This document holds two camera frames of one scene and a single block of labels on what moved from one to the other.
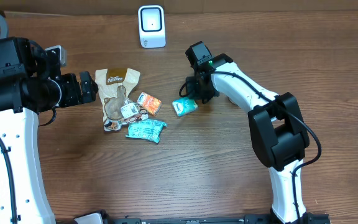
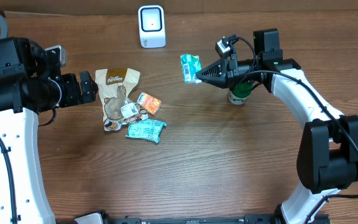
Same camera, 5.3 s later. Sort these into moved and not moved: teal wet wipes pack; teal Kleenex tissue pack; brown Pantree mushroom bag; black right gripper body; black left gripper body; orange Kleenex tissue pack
Moved: teal Kleenex tissue pack; black right gripper body
Not moved: orange Kleenex tissue pack; black left gripper body; teal wet wipes pack; brown Pantree mushroom bag
